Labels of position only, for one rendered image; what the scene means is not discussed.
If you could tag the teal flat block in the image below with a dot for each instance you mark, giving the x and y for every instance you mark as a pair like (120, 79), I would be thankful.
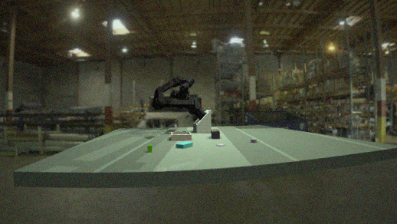
(183, 145)

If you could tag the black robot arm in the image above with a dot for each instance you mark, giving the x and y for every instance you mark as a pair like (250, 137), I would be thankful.
(193, 104)

